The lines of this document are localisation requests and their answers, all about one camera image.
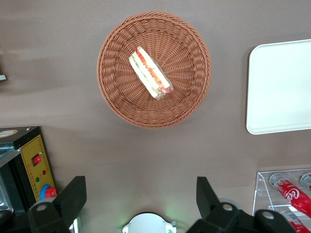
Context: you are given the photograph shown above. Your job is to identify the triangle sandwich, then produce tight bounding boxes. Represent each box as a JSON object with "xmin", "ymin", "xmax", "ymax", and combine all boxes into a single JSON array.
[{"xmin": 128, "ymin": 46, "xmax": 174, "ymax": 101}]

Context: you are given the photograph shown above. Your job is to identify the black food warmer yellow panel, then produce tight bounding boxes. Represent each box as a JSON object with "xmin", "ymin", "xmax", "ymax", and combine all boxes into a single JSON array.
[{"xmin": 0, "ymin": 126, "xmax": 58, "ymax": 216}]

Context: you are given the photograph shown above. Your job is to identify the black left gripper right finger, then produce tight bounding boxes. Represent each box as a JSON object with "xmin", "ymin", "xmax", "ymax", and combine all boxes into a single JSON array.
[{"xmin": 186, "ymin": 176, "xmax": 253, "ymax": 233}]

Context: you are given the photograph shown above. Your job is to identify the clear acrylic bottle rack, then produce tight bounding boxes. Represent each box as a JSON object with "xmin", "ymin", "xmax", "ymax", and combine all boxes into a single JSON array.
[{"xmin": 252, "ymin": 168, "xmax": 311, "ymax": 233}]

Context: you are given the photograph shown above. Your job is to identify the cream plastic serving tray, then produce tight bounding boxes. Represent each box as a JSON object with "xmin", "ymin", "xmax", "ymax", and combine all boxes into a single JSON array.
[{"xmin": 245, "ymin": 38, "xmax": 311, "ymax": 135}]

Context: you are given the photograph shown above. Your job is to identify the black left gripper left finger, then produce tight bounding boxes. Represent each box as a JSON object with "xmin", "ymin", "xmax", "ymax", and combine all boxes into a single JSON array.
[{"xmin": 28, "ymin": 176, "xmax": 87, "ymax": 233}]

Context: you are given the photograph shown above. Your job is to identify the round brown wicker basket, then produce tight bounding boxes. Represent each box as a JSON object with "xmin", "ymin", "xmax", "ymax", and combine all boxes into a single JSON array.
[{"xmin": 96, "ymin": 11, "xmax": 212, "ymax": 129}]

